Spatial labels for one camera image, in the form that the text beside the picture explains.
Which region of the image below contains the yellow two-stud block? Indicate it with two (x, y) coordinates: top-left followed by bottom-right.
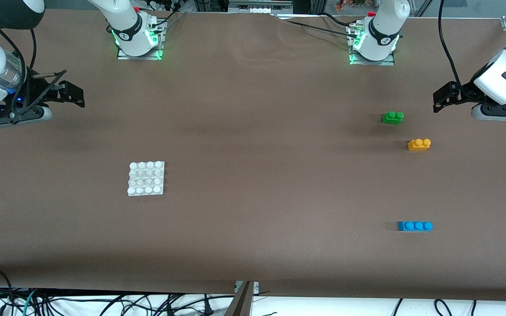
(407, 138), (432, 151)

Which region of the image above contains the white studded base plate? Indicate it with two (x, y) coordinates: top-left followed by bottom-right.
(127, 161), (166, 197)

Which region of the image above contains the green two-stud block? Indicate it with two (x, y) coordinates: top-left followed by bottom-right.
(382, 111), (405, 125)

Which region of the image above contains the blue three-stud block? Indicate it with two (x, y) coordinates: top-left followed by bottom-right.
(397, 221), (434, 232)

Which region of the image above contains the brown table cover sheet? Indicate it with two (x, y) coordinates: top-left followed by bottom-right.
(0, 8), (506, 303)

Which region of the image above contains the silver aluminium profile bar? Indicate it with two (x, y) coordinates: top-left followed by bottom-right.
(224, 280), (260, 316)

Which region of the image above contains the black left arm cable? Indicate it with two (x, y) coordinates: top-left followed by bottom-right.
(436, 0), (463, 88)

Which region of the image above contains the black cable on table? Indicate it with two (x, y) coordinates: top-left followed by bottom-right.
(321, 12), (360, 29)
(276, 16), (354, 38)
(150, 9), (188, 33)

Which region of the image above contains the silver aluminium frame rail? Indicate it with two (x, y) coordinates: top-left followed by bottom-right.
(228, 0), (295, 14)

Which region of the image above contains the teal floor cable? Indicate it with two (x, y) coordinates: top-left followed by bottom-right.
(21, 287), (40, 316)

